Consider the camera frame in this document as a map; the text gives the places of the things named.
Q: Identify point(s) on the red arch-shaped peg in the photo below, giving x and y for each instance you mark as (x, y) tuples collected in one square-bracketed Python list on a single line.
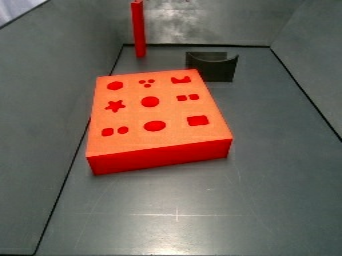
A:
[(138, 27)]

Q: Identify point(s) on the black curved holder stand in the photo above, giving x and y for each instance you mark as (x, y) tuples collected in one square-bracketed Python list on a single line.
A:
[(214, 65)]

